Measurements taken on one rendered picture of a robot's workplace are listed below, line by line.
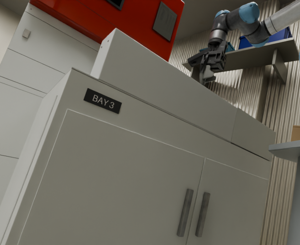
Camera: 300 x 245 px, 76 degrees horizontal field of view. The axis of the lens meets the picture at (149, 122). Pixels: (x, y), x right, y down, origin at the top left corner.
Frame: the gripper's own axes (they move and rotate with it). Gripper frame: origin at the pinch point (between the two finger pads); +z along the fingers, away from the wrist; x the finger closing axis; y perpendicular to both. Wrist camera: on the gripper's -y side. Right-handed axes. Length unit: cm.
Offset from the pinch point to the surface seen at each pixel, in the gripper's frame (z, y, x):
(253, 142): 17.9, 21.8, 19.0
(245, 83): -107, -32, 205
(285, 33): -145, 11, 153
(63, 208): 53, -1, -45
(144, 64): 14.2, 1.1, -37.9
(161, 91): 18.5, 3.8, -30.7
